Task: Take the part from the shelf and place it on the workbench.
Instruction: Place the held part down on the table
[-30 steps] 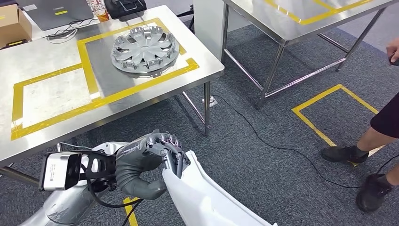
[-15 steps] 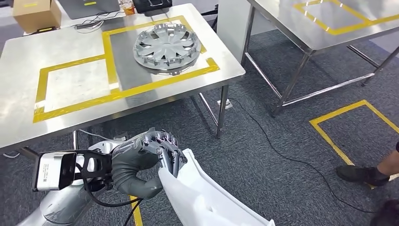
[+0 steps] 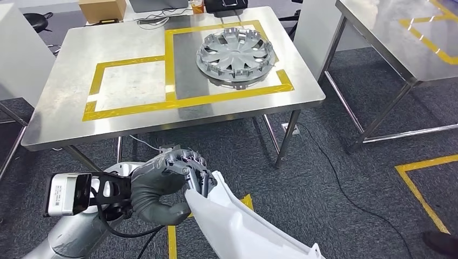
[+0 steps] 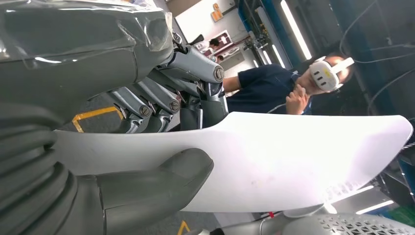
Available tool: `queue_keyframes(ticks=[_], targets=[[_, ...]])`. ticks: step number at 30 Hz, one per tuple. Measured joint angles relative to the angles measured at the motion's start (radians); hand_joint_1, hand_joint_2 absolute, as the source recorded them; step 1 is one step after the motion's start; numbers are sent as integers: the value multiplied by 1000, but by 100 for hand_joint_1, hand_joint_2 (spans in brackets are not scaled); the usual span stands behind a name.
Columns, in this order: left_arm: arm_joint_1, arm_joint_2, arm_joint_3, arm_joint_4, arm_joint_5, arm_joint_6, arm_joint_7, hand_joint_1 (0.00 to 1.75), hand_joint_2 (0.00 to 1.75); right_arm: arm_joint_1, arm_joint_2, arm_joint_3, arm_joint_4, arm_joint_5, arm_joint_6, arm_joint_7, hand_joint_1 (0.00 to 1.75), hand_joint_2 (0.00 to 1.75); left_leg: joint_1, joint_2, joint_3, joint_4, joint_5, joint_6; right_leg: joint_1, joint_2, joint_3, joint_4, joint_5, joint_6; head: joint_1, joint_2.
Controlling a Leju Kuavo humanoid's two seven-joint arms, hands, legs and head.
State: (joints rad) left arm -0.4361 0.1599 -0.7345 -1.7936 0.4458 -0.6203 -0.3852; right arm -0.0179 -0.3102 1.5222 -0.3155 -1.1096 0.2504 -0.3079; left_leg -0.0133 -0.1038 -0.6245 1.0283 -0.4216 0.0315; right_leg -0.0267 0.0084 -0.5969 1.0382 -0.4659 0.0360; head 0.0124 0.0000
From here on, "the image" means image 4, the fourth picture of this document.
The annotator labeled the fluorescent tube light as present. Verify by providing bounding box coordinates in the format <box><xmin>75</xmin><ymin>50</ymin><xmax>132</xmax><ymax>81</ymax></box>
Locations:
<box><xmin>280</xmin><ymin>0</ymin><xmax>313</xmax><ymax>61</ymax></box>

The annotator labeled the white VR headset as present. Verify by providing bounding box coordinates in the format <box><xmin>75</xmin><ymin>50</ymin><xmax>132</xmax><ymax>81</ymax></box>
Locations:
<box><xmin>309</xmin><ymin>56</ymin><xmax>355</xmax><ymax>93</ymax></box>

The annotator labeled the grey perforated robot cover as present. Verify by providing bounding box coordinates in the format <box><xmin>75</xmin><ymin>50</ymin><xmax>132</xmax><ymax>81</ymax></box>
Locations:
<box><xmin>281</xmin><ymin>212</ymin><xmax>415</xmax><ymax>235</ymax></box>

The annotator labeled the orange wall sign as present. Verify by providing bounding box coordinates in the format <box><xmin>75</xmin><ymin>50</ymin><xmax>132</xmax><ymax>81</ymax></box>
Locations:
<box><xmin>210</xmin><ymin>3</ymin><xmax>225</xmax><ymax>23</ymax></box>

